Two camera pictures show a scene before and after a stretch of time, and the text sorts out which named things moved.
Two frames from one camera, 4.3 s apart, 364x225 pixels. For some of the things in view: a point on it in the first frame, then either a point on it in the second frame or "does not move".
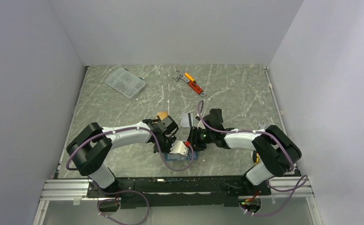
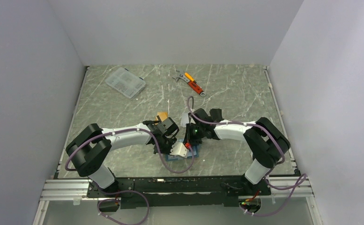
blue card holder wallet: [173, 157] does not move
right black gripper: [193, 137] -> [188, 137]
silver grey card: [187, 120] does not move
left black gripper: [171, 139] does not move
